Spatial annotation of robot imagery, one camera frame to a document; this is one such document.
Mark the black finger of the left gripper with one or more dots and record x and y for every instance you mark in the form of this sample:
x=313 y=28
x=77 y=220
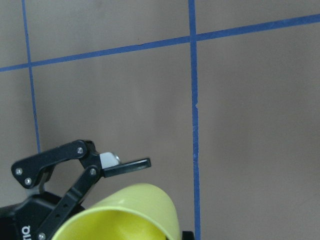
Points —
x=34 y=171

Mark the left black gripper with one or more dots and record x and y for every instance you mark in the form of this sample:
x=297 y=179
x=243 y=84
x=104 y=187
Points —
x=37 y=214

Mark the brown paper table mat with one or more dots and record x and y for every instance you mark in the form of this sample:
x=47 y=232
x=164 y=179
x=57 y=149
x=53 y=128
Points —
x=222 y=95

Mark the yellow paper cup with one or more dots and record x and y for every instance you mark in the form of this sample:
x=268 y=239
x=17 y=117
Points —
x=138 y=212

